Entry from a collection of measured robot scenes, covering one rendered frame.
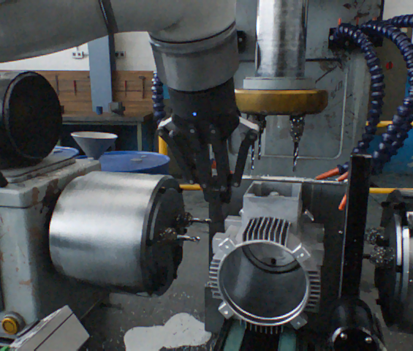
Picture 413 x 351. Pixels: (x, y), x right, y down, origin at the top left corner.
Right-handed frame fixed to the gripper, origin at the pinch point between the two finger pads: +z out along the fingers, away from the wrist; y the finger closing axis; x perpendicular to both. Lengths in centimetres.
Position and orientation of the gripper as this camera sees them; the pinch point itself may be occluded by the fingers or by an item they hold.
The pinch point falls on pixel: (218, 199)
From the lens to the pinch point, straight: 59.2
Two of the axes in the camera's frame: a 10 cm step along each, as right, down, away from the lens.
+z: 1.2, 7.2, 6.9
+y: -9.7, -0.6, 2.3
